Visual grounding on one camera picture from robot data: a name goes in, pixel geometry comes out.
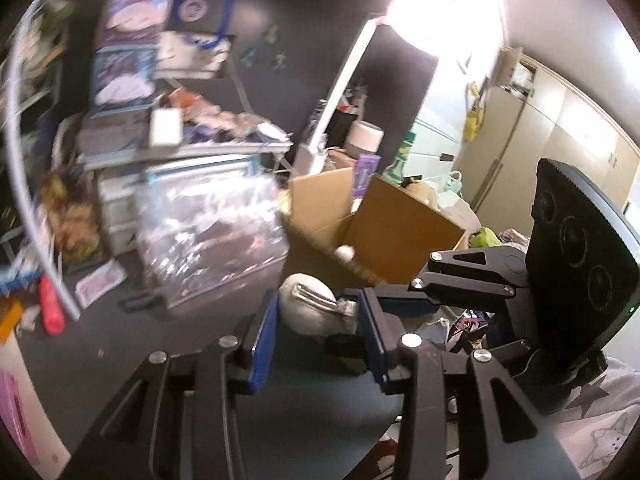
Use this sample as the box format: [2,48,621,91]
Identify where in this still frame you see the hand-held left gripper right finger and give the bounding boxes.
[360,287,583,480]

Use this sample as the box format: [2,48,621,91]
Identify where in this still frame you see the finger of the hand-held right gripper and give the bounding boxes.
[381,244,528,318]
[324,332,372,362]

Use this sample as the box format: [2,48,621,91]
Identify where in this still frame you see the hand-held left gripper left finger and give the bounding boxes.
[62,290,281,480]

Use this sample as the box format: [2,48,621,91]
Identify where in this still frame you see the brown cardboard box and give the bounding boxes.
[279,166,472,292]

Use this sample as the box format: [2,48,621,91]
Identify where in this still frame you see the green soft item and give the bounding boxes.
[469,227,502,249]

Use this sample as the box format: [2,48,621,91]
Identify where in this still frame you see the white plastic bag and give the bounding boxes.
[434,171,482,232]

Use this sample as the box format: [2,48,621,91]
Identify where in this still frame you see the clear plastic bag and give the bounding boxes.
[134,169,292,307]

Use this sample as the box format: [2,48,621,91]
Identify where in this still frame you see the green glass bottle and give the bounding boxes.
[382,131,419,184]

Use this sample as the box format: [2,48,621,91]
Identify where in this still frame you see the black pen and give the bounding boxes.
[119,292,167,312]

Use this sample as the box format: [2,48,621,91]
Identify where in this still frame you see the purple packet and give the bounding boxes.
[352,153,382,202]

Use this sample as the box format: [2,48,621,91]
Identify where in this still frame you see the yellow hanging bag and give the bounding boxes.
[462,79,492,144]

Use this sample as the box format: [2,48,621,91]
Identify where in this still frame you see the beige wardrobe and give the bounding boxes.
[454,54,640,212]

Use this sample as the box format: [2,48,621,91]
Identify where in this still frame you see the star print blanket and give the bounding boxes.
[549,359,640,480]

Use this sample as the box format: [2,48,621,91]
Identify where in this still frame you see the white capped bottle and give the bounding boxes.
[347,120,385,157]

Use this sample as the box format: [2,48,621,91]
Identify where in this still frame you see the white paper packet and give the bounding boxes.
[74,259,127,309]

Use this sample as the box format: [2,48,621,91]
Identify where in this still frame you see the black pen holder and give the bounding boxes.
[329,106,362,152]

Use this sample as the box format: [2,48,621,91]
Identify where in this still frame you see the white drawer organizer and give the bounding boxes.
[96,169,147,257]

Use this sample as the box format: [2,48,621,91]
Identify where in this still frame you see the white hanging pouch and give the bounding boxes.
[499,46,539,99]

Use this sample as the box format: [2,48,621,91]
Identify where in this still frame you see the white desk riser shelf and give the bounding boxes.
[79,109,297,172]

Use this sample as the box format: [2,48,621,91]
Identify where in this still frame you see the red bottle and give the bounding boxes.
[38,274,67,336]

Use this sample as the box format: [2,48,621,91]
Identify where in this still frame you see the white desk lamp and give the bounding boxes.
[292,0,457,177]

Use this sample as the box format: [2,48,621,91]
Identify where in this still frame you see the brown printed figure box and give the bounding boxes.
[39,169,109,264]

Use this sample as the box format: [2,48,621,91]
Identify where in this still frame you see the white small box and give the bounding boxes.
[149,107,184,149]

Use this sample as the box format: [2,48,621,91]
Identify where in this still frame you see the orange small box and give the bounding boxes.
[0,297,24,344]

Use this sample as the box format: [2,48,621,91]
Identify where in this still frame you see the pink plastic case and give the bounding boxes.
[0,369,39,467]

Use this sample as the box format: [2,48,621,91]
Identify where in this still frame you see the blue character box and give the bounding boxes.
[89,45,162,117]

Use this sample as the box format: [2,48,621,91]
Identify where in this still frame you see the round purple badge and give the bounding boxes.
[177,0,211,22]

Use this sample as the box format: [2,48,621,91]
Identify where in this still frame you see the purple character box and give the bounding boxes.
[96,0,177,52]

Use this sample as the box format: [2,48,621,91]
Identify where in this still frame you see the blue picture frame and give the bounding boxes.
[144,154,264,187]

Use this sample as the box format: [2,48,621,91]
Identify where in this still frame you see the white wire rack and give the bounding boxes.
[0,0,82,322]

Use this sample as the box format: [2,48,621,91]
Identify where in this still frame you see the blue lanyard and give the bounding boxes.
[184,0,252,52]

